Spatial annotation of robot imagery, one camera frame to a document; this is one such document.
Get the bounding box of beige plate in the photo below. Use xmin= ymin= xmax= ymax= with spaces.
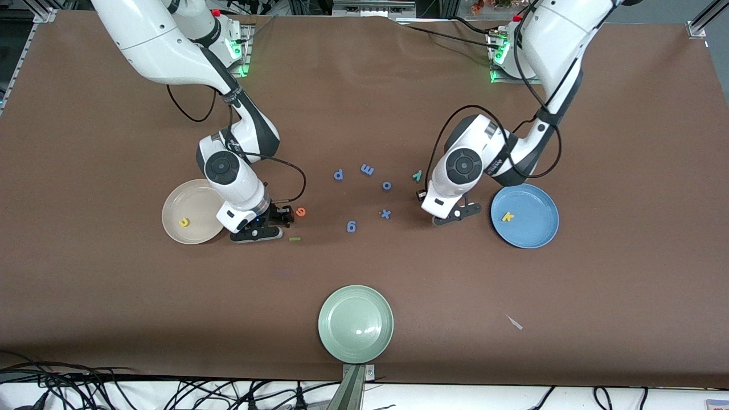
xmin=162 ymin=179 xmax=228 ymax=245

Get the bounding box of blue plate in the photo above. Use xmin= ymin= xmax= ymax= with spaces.
xmin=490 ymin=183 xmax=560 ymax=249

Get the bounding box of green plate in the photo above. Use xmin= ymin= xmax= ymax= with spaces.
xmin=318 ymin=285 xmax=395 ymax=364

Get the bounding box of brown table cover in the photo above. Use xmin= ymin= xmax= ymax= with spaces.
xmin=0 ymin=10 xmax=729 ymax=389

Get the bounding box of aluminium corner profile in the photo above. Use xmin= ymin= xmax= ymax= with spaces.
xmin=31 ymin=0 xmax=58 ymax=23
xmin=686 ymin=0 xmax=729 ymax=39

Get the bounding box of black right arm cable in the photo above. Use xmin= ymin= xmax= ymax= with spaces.
xmin=166 ymin=84 xmax=307 ymax=204

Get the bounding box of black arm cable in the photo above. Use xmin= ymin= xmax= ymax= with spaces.
xmin=430 ymin=11 xmax=564 ymax=180
xmin=166 ymin=84 xmax=307 ymax=204

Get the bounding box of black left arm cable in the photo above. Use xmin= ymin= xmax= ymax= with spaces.
xmin=430 ymin=11 xmax=564 ymax=180

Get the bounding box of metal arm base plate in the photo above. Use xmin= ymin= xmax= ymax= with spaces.
xmin=490 ymin=31 xmax=542 ymax=85
xmin=227 ymin=24 xmax=252 ymax=78

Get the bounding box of black table cable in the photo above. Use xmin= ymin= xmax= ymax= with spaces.
xmin=396 ymin=16 xmax=502 ymax=52

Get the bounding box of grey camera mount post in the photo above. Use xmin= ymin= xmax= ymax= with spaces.
xmin=327 ymin=363 xmax=376 ymax=410

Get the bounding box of aluminium frame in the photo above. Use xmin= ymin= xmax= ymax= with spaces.
xmin=332 ymin=0 xmax=417 ymax=21

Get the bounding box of tangled black cable bundle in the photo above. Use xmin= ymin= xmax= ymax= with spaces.
xmin=0 ymin=350 xmax=399 ymax=410

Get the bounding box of aluminium table edge rail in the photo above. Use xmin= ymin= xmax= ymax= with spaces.
xmin=0 ymin=20 xmax=38 ymax=117

